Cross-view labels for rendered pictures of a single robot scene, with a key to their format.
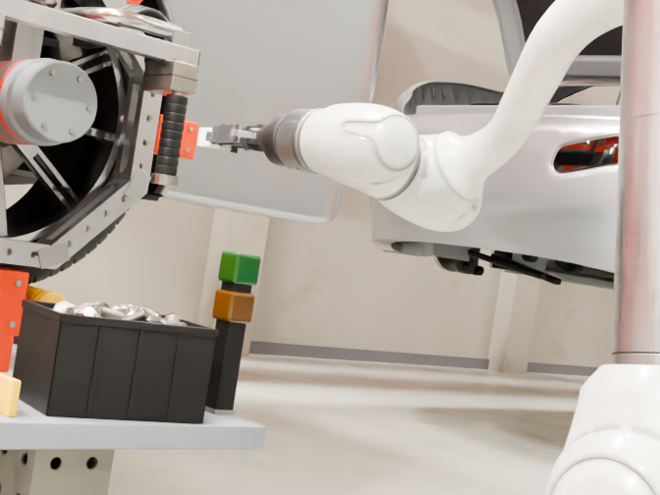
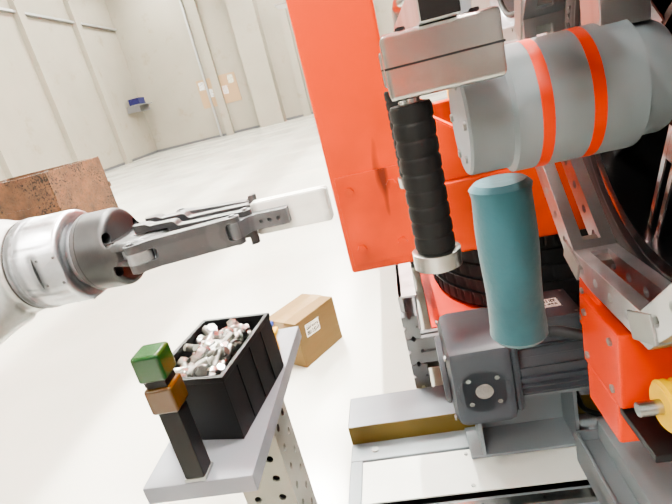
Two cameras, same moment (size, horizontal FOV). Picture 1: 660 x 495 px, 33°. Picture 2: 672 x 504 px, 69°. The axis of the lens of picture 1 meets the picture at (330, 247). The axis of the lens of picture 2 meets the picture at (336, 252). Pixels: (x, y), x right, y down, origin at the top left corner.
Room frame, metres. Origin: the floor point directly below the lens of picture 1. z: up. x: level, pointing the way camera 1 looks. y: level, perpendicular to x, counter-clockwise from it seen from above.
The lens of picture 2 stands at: (2.09, -0.05, 0.93)
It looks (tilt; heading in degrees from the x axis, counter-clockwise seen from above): 19 degrees down; 141
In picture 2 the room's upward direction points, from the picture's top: 14 degrees counter-clockwise
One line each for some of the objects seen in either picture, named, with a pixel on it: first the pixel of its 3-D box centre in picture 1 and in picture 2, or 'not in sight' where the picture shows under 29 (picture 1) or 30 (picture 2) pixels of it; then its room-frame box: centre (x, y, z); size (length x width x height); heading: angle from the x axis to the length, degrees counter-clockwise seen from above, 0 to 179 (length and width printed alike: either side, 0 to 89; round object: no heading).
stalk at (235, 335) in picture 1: (229, 334); (176, 415); (1.47, 0.11, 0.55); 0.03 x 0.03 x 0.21; 41
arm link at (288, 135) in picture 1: (309, 140); (67, 257); (1.57, 0.05, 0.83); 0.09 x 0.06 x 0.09; 131
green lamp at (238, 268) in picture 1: (239, 268); (153, 362); (1.47, 0.11, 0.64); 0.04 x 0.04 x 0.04; 41
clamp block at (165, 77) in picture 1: (170, 77); (439, 54); (1.85, 0.30, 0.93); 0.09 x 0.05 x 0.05; 41
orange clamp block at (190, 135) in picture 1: (166, 137); not in sight; (2.10, 0.33, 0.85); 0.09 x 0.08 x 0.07; 131
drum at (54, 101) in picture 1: (31, 102); (550, 100); (1.84, 0.52, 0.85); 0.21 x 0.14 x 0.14; 41
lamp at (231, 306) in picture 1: (233, 305); (166, 393); (1.47, 0.11, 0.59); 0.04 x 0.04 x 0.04; 41
